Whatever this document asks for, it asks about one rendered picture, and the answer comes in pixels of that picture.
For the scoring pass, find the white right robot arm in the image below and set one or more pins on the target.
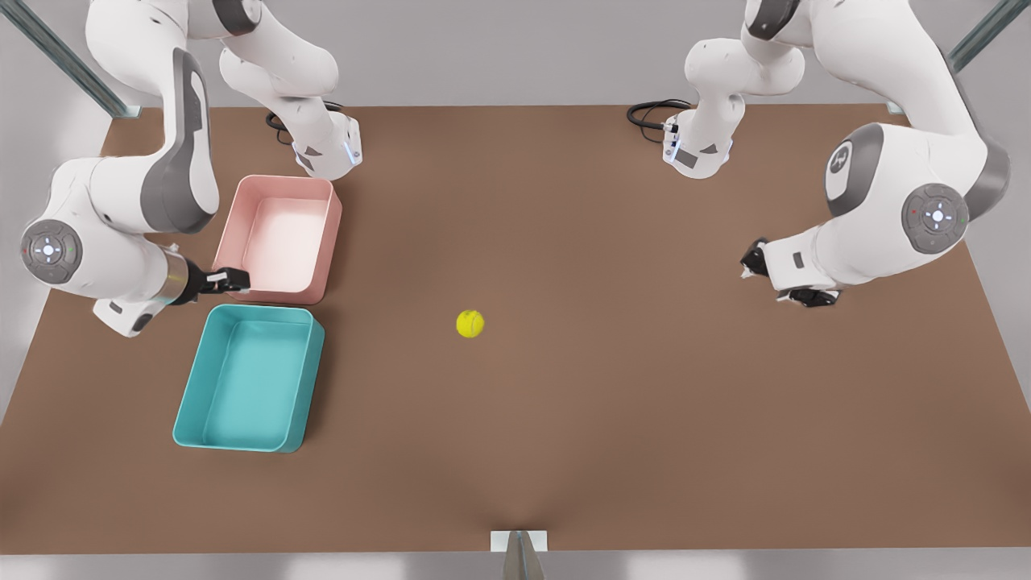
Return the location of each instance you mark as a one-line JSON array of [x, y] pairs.
[[121, 193]]

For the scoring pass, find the pink rectangular tray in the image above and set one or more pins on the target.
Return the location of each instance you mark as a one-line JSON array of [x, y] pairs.
[[278, 242]]

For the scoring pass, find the silver frame post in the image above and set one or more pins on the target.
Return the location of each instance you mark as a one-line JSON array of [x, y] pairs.
[[64, 56], [983, 32], [519, 552]]

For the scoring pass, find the yellow tennis ball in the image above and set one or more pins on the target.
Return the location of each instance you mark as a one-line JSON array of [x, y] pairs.
[[470, 324]]

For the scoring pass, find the teal rectangular tray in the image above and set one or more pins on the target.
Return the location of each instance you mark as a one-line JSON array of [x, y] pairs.
[[250, 379]]

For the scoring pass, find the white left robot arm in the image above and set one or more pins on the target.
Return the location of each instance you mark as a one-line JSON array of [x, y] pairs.
[[894, 234]]

